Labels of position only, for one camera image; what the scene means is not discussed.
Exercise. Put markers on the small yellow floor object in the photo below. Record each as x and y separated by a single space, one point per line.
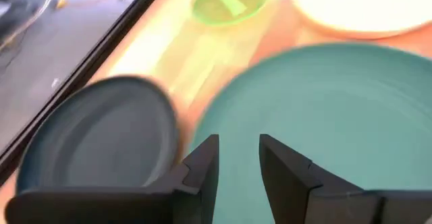
61 3

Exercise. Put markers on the teal plastic plate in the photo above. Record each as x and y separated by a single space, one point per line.
337 116

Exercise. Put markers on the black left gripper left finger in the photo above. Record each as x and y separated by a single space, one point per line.
101 205

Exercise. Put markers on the black table edge frame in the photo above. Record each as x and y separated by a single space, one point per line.
103 48

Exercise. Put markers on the clear green bowl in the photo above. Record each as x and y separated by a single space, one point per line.
209 9

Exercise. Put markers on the dark blue plastic plate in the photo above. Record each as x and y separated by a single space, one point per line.
101 133

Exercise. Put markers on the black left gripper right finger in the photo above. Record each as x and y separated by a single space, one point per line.
303 197

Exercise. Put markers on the white plastic plate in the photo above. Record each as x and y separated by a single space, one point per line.
364 4

